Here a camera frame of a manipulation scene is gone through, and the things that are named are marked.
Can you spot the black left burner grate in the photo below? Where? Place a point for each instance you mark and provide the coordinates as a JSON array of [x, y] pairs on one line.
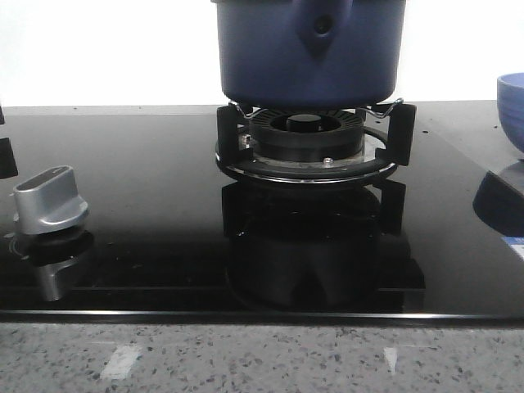
[[8, 167]]

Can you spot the dark blue cooking pot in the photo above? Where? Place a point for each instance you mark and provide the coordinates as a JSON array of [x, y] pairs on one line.
[[309, 54]]

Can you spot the blue white sticker label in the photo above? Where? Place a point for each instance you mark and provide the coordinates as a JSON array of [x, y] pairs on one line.
[[516, 244]]

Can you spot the blue plastic bowl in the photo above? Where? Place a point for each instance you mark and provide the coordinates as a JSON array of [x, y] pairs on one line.
[[510, 107]]

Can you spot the black glass stove top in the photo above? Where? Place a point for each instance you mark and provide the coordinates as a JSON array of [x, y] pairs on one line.
[[171, 239]]

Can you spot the black gas burner grate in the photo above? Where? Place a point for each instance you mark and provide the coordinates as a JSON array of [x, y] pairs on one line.
[[314, 148]]

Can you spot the silver stove knob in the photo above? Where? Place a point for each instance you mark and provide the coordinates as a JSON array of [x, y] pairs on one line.
[[49, 202]]

